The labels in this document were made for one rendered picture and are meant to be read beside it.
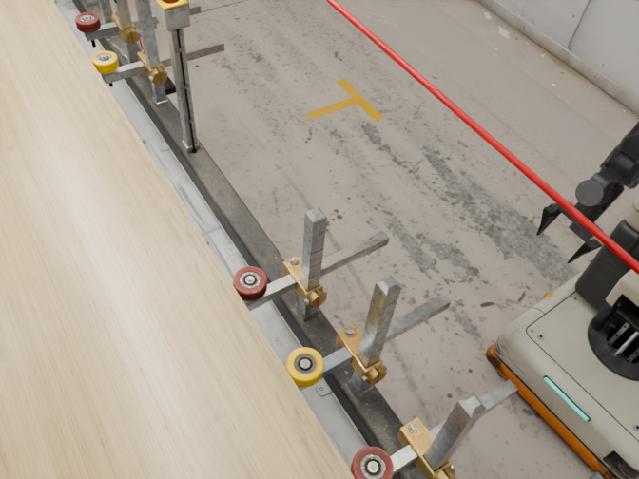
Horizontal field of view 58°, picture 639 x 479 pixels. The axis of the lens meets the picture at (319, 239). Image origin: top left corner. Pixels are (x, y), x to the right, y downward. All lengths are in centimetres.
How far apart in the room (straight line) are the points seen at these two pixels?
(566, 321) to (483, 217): 80
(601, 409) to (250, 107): 223
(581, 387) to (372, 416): 93
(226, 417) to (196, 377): 11
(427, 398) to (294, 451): 116
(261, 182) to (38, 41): 118
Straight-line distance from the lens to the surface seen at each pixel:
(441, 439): 118
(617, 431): 216
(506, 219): 291
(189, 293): 137
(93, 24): 226
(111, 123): 181
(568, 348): 223
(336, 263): 150
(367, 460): 119
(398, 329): 139
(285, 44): 378
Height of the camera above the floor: 203
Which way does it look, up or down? 51 degrees down
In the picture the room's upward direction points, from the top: 6 degrees clockwise
